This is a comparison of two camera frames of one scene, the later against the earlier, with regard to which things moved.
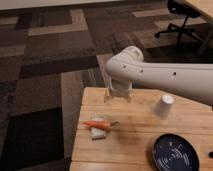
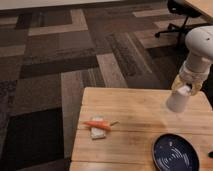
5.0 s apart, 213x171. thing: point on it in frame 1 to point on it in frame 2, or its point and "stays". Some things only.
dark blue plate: (172, 152) stays
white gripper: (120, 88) to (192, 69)
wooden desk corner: (203, 7) stays
